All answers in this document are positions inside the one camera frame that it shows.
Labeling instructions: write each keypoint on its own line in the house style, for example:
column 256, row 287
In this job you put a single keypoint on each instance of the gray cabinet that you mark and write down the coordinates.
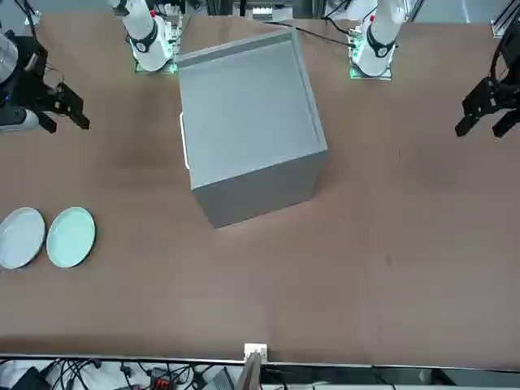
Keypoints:
column 248, row 122

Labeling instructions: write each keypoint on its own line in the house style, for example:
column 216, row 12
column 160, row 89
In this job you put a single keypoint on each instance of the pale gray-white plate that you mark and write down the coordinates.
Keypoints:
column 22, row 237

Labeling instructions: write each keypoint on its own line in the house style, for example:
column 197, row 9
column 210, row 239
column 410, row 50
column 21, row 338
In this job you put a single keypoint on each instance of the aluminium frame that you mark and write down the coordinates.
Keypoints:
column 264, row 10

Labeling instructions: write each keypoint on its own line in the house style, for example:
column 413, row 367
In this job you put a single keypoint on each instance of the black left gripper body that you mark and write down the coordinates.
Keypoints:
column 512, row 87

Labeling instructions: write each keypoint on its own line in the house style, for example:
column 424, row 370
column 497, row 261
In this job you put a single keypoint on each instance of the aluminium table edge rail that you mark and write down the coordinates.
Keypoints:
column 365, row 364

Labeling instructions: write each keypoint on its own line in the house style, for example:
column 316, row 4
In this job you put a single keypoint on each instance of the aluminium profile bar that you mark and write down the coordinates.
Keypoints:
column 501, row 24

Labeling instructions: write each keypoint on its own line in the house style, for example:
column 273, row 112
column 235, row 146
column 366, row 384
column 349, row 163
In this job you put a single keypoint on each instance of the aluminium camera post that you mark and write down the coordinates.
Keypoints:
column 252, row 373

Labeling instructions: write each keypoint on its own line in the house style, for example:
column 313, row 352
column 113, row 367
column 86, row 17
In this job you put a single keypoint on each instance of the light green plate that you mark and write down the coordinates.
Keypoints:
column 71, row 237

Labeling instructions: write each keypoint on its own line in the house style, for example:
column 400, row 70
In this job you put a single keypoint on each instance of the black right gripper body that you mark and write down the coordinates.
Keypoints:
column 38, row 95

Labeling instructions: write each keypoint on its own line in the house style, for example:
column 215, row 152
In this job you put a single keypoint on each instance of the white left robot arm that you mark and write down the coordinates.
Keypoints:
column 380, row 44

